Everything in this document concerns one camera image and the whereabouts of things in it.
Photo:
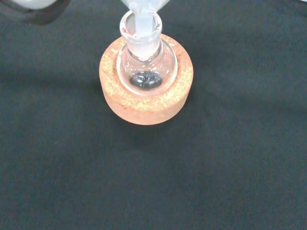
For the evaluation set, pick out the round-bottom glass flask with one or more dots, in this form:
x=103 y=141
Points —
x=147 y=69

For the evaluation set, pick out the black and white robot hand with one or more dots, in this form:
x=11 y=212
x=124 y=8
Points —
x=36 y=9

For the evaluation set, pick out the black bench cloth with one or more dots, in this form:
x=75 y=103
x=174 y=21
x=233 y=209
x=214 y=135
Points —
x=216 y=155

